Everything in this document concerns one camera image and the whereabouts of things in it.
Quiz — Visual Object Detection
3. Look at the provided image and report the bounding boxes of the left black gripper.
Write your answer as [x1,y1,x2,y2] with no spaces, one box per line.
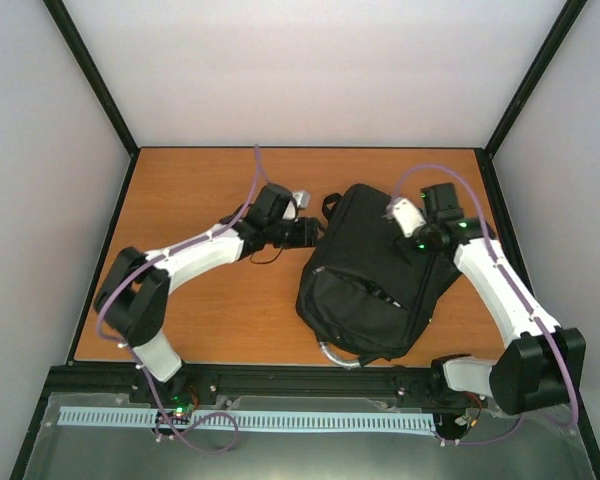
[268,218,331,251]

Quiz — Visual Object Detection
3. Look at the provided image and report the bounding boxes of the black student backpack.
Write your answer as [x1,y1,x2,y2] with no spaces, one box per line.
[296,184,460,370]

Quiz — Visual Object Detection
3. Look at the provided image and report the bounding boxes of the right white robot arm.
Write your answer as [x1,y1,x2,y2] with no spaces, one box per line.
[387,183,586,416]

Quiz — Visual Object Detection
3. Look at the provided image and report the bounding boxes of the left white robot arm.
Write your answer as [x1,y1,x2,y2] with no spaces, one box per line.
[93,183,319,403]

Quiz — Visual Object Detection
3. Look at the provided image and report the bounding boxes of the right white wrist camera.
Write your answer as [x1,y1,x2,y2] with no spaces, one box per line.
[385,197,426,238]

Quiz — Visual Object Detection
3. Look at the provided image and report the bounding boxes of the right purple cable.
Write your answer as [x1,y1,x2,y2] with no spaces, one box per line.
[389,163,580,449]

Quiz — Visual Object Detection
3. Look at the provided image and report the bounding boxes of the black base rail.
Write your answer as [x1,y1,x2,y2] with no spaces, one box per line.
[43,362,471,411]

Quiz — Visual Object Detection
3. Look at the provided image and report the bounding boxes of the right black frame post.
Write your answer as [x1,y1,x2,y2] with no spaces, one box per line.
[484,0,588,161]

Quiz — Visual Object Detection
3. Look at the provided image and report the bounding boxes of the black frame post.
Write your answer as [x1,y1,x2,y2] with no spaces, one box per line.
[43,0,140,158]
[484,0,588,161]

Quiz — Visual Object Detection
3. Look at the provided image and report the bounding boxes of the light blue cable duct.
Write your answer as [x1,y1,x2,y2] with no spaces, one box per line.
[57,406,435,435]

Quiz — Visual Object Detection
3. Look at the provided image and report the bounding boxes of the left black frame post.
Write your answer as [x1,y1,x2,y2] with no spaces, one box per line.
[43,0,140,158]

